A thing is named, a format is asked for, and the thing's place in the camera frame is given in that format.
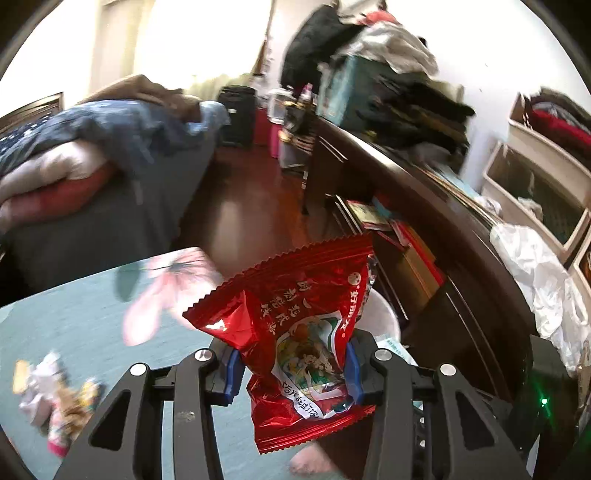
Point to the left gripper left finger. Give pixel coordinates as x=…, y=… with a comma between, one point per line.
x=123, y=438

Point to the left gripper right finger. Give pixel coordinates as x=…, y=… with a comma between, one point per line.
x=428, y=424

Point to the wrappers pile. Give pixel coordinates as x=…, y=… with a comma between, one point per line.
x=51, y=404

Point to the red snack bag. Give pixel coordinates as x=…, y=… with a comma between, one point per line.
x=290, y=318

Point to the white pink trash bin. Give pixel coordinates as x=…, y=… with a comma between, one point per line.
x=379, y=319

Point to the white plastic bag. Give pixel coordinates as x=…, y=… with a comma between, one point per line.
x=560, y=314

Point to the dark wooden long cabinet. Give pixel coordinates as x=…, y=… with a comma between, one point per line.
x=456, y=302

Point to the books in cabinet shelf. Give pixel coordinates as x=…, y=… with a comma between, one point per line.
x=388, y=221

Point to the white shelf unit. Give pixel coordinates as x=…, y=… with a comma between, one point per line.
x=540, y=185

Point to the pink red folded quilt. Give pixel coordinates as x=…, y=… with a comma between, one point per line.
x=53, y=184

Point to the blue patterned duvet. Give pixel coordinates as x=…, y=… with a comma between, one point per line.
x=133, y=134

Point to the pile of clothes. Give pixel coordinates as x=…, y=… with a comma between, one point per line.
x=410, y=106

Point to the teal storage box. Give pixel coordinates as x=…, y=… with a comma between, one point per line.
x=346, y=89

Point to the brown blanket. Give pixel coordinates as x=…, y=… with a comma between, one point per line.
x=138, y=87

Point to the bed with dark frame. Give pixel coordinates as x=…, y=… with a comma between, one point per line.
x=127, y=220

